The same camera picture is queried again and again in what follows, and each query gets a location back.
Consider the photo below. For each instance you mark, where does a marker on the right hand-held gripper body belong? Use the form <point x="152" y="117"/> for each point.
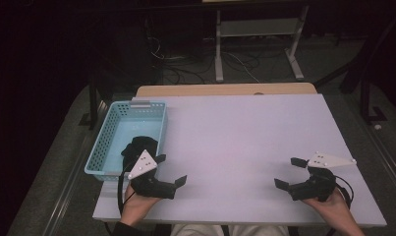
<point x="316" y="185"/>

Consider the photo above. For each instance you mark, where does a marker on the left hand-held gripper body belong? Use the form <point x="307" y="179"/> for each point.
<point x="143" y="165"/>

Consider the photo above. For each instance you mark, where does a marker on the dark cloth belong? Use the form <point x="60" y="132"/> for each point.
<point x="140" y="146"/>

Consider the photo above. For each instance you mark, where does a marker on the light blue plastic basket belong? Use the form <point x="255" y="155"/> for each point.
<point x="133" y="128"/>

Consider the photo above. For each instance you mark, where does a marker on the person's right hand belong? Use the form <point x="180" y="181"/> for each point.
<point x="333" y="208"/>

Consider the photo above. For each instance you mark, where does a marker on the person's left hand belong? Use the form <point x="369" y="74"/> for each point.
<point x="136" y="206"/>

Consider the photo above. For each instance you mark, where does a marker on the person's dark left sleeve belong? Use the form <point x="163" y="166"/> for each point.
<point x="126" y="230"/>

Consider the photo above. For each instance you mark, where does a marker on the dark metal stand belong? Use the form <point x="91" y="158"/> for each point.
<point x="366" y="91"/>
<point x="94" y="98"/>

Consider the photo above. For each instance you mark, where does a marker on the small white round object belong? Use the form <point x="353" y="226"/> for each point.
<point x="377" y="127"/>

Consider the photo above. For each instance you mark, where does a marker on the wooden table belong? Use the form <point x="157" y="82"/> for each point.
<point x="226" y="89"/>

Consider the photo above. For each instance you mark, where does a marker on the white metal stand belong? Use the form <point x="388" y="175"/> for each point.
<point x="257" y="28"/>

